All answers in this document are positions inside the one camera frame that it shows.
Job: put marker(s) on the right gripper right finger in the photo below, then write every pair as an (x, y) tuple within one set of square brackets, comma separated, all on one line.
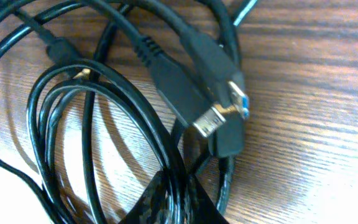
[(203, 209)]

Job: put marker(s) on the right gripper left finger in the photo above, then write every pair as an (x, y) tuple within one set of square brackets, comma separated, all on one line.
[(151, 207)]

